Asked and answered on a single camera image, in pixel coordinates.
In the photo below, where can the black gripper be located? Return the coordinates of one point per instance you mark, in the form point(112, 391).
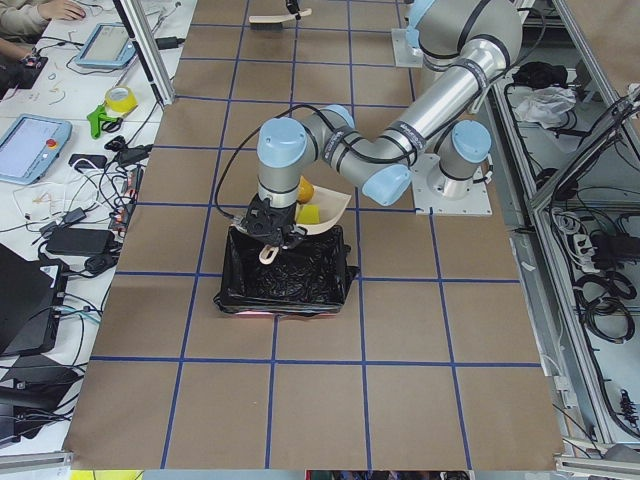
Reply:
point(284, 218)
point(291, 5)

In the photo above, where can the yellow green sponge piece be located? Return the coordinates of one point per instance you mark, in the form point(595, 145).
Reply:
point(308, 214)

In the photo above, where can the white hand brush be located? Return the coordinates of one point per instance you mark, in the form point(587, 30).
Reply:
point(277, 20)

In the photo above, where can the yellow toy potato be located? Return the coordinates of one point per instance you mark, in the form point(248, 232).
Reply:
point(306, 191)

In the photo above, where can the beige plastic dustpan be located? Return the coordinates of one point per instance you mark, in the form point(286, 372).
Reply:
point(332, 205)

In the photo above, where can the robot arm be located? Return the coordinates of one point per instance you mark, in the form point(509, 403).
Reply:
point(469, 44)

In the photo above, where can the black trash bag bin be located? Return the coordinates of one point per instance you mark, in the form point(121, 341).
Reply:
point(311, 279)

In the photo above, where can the person hand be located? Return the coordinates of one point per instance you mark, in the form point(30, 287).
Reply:
point(67, 10)

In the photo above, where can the far blue teach pendant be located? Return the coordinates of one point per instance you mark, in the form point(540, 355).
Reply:
point(107, 47)

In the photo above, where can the blue teach pendant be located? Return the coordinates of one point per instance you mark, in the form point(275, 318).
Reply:
point(107, 47)
point(30, 146)

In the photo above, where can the yellow tape roll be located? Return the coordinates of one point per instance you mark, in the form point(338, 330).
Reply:
point(121, 99)

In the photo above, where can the black power adapter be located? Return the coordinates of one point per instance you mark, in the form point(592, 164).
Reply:
point(80, 242)

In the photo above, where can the green clamp tool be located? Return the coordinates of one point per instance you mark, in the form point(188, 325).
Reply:
point(100, 121)

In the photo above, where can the black laptop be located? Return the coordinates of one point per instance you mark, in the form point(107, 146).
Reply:
point(30, 293)

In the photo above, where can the near blue teach pendant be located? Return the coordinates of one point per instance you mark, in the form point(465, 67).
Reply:
point(30, 146)

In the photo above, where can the white crumpled cloth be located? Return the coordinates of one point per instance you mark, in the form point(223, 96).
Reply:
point(546, 107)

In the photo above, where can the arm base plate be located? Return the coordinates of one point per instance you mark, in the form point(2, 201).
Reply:
point(436, 194)
point(406, 50)

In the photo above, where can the aluminium frame post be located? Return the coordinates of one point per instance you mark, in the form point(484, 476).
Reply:
point(132, 16)

